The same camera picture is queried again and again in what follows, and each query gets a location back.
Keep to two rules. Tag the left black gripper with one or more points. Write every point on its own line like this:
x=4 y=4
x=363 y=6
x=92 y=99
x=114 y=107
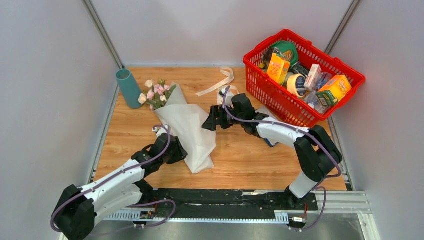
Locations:
x=180 y=152

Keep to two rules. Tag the dark snack packet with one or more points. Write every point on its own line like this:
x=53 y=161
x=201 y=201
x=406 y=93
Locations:
x=299 y=68

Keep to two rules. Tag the pink and white flowers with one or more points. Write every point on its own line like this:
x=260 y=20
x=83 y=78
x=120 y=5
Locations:
x=157 y=95

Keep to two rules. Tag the clear plastic bottle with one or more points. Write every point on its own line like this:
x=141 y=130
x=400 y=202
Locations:
x=312 y=99

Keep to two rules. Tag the yellow green box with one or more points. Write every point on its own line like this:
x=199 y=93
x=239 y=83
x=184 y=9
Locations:
x=334 y=90

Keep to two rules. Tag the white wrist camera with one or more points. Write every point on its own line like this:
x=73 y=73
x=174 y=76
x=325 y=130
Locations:
x=159 y=130
x=221 y=98

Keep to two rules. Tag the teal cylindrical vase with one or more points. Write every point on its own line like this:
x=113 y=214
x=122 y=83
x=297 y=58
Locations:
x=129 y=88

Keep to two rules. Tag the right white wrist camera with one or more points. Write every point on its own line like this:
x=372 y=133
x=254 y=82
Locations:
x=221 y=98

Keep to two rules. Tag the red plastic shopping basket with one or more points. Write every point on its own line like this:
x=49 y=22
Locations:
x=285 y=105

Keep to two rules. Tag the masking tape roll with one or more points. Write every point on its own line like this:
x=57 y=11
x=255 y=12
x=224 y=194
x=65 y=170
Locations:
x=296 y=85

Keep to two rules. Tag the white wrapping paper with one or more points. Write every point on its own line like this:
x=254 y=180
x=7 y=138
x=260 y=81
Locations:
x=185 y=121

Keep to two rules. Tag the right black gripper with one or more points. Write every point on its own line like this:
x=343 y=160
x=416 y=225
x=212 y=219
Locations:
x=216 y=111

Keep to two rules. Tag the razor blister pack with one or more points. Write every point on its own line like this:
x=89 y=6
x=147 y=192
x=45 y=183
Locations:
x=269 y=141

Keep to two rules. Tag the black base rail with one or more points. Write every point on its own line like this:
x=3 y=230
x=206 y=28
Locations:
x=224 y=204

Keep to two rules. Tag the green snack bag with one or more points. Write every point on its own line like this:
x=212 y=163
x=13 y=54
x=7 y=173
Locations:
x=287 y=50

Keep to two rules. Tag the orange juice box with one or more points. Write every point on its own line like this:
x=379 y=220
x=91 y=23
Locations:
x=278 y=68

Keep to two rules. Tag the white red small box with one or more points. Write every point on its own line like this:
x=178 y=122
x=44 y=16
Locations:
x=313 y=77

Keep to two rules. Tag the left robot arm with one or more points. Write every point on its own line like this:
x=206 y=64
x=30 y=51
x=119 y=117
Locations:
x=80 y=208

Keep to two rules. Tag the cream printed ribbon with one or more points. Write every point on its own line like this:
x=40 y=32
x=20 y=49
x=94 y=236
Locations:
x=226 y=71

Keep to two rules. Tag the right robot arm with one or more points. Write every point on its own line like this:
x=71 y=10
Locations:
x=316 y=152

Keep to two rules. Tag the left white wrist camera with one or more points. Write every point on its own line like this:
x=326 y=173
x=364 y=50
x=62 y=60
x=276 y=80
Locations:
x=159 y=130

